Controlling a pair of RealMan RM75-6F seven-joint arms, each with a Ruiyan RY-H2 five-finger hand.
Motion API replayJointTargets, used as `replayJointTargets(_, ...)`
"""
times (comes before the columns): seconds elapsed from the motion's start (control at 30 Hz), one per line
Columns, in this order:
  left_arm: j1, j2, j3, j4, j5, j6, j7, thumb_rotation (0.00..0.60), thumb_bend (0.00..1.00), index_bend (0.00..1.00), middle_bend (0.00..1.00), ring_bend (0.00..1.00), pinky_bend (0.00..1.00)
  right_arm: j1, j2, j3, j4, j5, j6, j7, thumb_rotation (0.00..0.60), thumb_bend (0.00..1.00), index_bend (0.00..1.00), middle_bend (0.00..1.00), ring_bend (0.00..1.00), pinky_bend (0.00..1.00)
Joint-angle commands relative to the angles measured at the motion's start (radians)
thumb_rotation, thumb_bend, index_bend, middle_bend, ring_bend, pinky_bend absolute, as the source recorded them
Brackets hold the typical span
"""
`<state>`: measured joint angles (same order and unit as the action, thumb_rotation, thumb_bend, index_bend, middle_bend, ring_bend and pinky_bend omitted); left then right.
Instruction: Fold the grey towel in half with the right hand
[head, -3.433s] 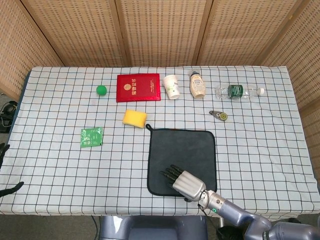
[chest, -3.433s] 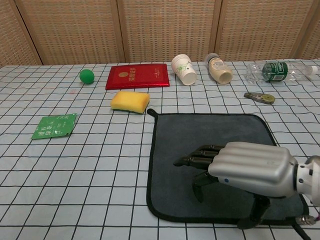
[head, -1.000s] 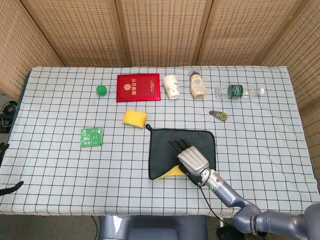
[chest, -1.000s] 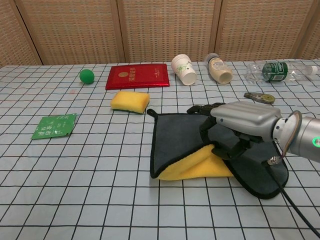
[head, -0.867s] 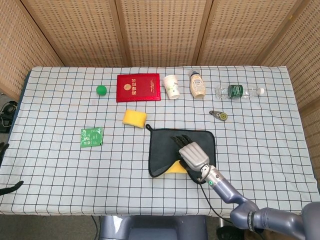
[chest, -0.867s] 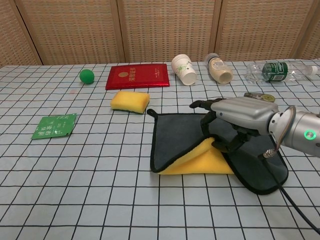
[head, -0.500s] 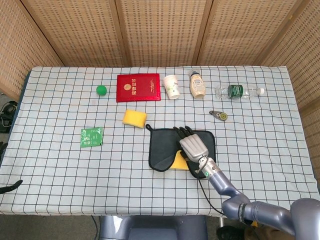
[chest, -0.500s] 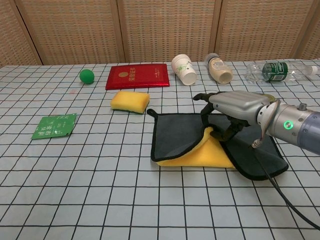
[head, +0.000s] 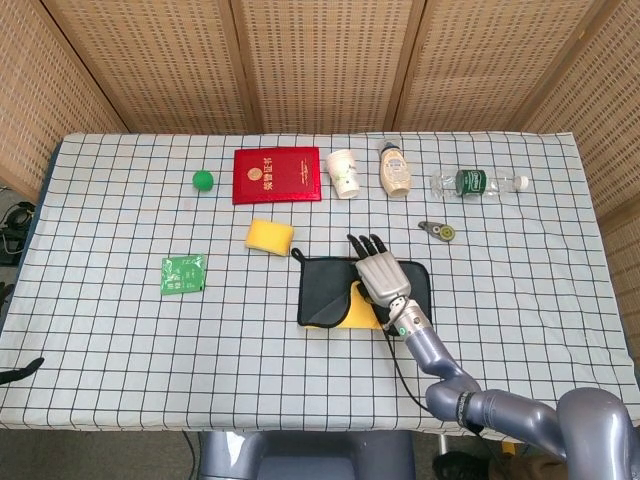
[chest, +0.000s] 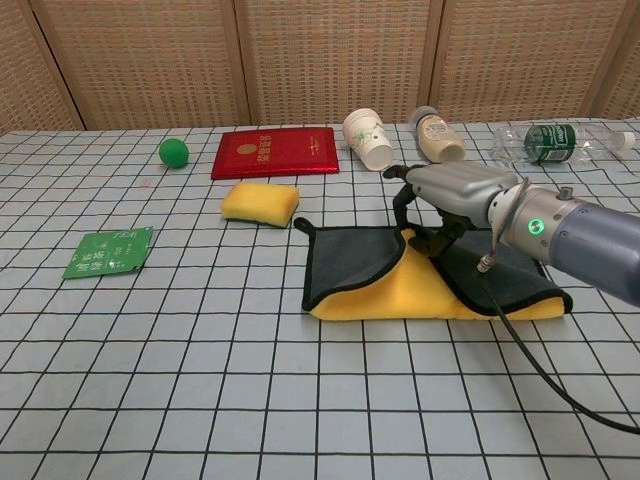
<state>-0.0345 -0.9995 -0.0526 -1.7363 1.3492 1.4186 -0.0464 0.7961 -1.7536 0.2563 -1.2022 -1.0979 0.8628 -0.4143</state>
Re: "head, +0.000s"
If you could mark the green sachet packet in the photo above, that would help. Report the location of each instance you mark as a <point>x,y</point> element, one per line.
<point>182,275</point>

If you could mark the white paper cup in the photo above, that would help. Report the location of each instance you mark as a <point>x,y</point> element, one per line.
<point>344,175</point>

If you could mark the yellow sponge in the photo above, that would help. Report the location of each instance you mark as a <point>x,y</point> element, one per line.
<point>269,237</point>

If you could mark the grey-blue robot torso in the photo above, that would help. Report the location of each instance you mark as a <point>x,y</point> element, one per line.
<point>305,457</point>

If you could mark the black equipment on floor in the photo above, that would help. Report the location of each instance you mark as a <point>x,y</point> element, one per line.
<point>17,220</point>

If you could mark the beige sauce bottle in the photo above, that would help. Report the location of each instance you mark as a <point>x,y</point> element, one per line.
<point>396,172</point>

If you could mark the red certificate booklet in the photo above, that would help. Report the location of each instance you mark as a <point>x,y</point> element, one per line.
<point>277,175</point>

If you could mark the dark grey yellow cloth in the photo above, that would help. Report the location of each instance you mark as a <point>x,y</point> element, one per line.
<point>325,280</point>

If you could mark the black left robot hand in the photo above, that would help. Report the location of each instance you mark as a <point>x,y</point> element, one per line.
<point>22,372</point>

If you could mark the metal table leg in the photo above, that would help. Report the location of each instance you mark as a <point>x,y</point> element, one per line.
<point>443,444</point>

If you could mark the grey correction tape dispenser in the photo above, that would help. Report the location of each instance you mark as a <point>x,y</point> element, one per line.
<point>442,232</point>

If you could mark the white checkered tablecloth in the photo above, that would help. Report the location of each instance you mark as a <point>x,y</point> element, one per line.
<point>125,340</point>

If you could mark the green ball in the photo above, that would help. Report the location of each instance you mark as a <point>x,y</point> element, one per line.
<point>203,181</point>

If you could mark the clear plastic water bottle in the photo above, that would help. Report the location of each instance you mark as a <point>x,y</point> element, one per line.
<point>470,182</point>

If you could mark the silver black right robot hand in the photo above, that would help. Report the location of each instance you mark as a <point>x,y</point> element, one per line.
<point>382,275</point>

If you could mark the wooden bamboo folding screen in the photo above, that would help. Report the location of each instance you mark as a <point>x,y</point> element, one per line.
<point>325,65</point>

